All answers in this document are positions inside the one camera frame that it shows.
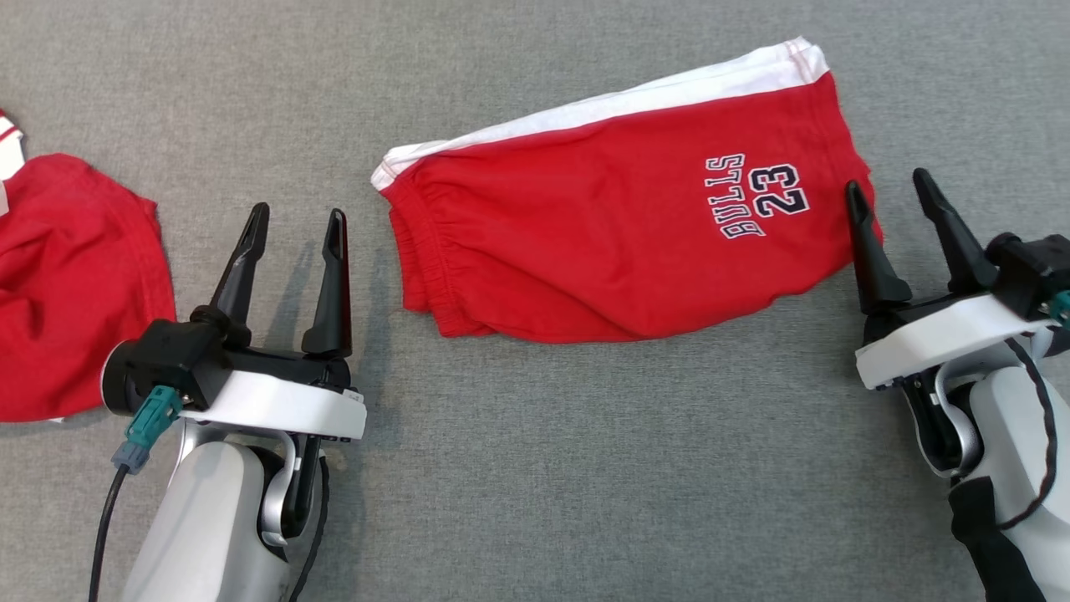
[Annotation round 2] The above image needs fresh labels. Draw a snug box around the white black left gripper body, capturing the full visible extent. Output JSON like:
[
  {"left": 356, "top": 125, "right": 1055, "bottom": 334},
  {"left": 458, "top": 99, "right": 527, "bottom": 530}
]
[{"left": 180, "top": 349, "right": 367, "bottom": 444}]

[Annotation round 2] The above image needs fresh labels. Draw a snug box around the red Bulls 23 jersey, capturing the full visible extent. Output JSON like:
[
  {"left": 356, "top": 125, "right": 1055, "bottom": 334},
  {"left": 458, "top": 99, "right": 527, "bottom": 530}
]
[{"left": 0, "top": 107, "right": 178, "bottom": 423}]

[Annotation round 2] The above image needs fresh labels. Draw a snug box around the thin black left gripper cable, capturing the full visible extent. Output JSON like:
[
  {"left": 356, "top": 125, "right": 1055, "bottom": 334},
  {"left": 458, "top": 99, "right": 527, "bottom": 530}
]
[{"left": 288, "top": 451, "right": 333, "bottom": 602}]

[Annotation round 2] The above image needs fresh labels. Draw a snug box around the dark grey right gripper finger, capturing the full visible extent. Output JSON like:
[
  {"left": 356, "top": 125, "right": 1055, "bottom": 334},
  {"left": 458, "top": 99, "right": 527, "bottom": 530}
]
[
  {"left": 844, "top": 180, "right": 914, "bottom": 316},
  {"left": 913, "top": 167, "right": 1000, "bottom": 293}
]

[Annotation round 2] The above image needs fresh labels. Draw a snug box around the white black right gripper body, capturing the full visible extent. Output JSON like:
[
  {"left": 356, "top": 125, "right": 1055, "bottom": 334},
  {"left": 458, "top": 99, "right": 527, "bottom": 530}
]
[{"left": 854, "top": 293, "right": 1056, "bottom": 392}]

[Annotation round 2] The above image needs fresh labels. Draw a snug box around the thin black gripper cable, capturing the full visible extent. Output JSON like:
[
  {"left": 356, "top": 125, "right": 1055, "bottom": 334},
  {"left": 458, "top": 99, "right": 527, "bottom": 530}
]
[
  {"left": 288, "top": 451, "right": 333, "bottom": 602},
  {"left": 999, "top": 334, "right": 1061, "bottom": 533}
]

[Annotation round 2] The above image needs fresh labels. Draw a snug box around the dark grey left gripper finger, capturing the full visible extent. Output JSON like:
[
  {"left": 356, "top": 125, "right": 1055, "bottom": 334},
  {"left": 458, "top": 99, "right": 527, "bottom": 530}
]
[
  {"left": 301, "top": 209, "right": 354, "bottom": 359},
  {"left": 209, "top": 202, "right": 271, "bottom": 327}
]

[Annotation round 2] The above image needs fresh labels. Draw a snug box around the thin black right gripper cable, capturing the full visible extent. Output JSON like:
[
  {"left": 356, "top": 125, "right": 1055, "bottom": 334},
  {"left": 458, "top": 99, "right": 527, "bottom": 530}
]
[{"left": 999, "top": 334, "right": 1061, "bottom": 533}]

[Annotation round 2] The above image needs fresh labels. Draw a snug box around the red shorts white side stripe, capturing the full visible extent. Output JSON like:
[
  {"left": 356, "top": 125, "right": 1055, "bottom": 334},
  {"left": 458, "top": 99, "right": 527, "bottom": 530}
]
[{"left": 370, "top": 35, "right": 883, "bottom": 345}]

